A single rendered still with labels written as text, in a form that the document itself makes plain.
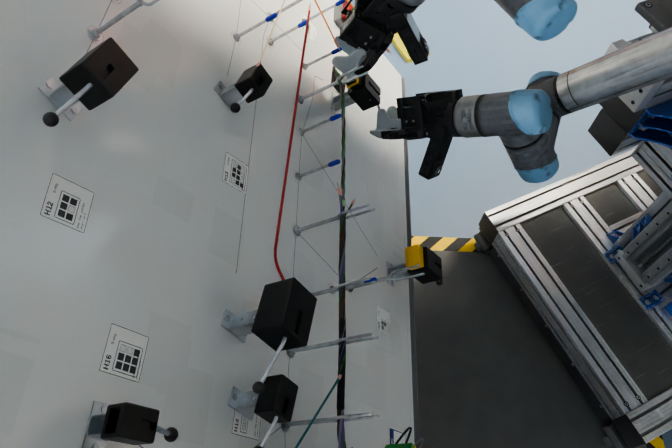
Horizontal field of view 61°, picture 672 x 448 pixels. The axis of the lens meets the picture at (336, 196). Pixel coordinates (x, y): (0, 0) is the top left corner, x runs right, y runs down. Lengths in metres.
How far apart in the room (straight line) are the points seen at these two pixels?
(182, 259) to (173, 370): 0.13
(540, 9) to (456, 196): 1.57
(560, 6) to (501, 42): 2.15
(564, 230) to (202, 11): 1.59
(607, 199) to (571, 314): 0.51
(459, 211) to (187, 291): 1.75
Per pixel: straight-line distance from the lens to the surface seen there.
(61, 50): 0.72
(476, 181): 2.45
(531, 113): 0.98
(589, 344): 2.01
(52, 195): 0.64
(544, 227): 2.16
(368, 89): 1.09
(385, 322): 1.09
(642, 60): 1.07
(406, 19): 0.99
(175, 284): 0.71
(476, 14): 3.16
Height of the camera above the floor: 1.97
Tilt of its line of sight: 58 degrees down
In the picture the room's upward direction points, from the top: 2 degrees clockwise
